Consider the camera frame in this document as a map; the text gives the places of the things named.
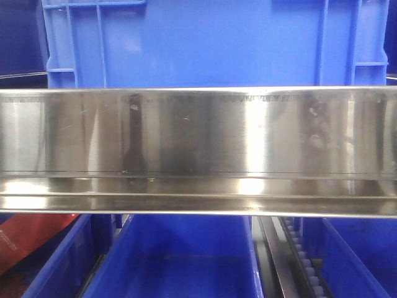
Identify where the lower middle blue bin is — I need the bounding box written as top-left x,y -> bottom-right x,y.
84,214 -> 264,297

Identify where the red box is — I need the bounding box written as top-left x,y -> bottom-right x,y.
1,214 -> 79,275

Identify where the lower left blue bin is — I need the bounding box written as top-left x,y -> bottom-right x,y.
22,214 -> 121,297

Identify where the stainless steel shelf rail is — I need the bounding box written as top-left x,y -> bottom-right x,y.
1,86 -> 396,218

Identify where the upper blue shelf bin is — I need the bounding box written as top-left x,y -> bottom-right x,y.
42,1 -> 389,88

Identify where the roller conveyor track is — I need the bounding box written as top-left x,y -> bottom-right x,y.
256,216 -> 332,297

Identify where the lower right blue bin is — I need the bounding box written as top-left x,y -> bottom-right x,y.
300,217 -> 396,297

